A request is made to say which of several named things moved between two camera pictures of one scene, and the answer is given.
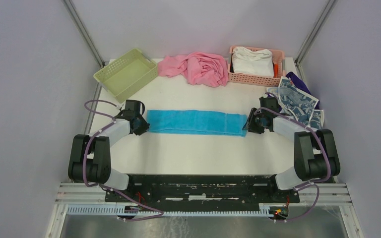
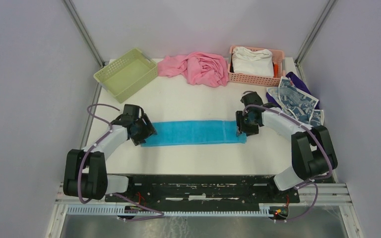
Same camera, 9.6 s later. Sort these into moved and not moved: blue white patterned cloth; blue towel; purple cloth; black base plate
Moved: blue towel
Not moved: purple cloth; black base plate; blue white patterned cloth
